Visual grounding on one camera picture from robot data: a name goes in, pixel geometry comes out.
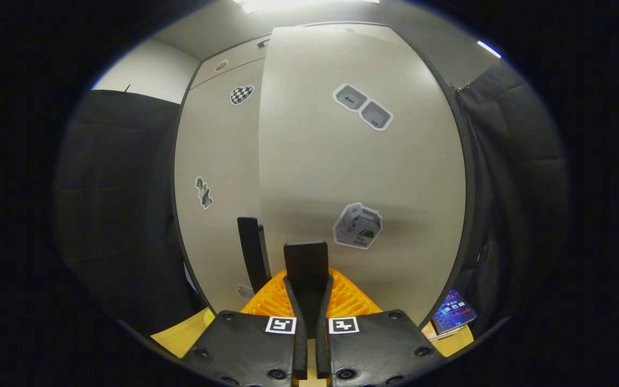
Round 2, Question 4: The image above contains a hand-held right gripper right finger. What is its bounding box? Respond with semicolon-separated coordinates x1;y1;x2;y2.
315;269;445;387

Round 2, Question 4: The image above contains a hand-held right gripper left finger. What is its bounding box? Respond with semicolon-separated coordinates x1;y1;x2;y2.
181;269;308;387

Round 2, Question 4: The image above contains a black door handle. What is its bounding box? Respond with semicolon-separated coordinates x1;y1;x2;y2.
284;242;330;339
237;217;272;295

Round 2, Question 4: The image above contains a grey cabinet door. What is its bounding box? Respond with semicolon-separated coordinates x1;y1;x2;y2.
258;24;467;328
172;56;267;312

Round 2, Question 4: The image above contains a grey double-door shoe cabinet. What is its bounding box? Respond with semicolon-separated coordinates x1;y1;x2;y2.
171;21;477;329

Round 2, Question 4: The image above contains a grey cabinet drawer front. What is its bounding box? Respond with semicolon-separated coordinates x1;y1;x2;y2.
191;35;272;89

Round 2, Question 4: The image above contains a blue cover book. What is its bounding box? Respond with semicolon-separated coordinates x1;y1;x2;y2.
431;290;478;335

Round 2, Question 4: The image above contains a black backdrop cloth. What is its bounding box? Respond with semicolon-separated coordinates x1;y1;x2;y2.
54;59;571;345

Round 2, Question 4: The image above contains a large ceiling light panel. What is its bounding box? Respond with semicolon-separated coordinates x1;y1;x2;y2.
234;0;380;12

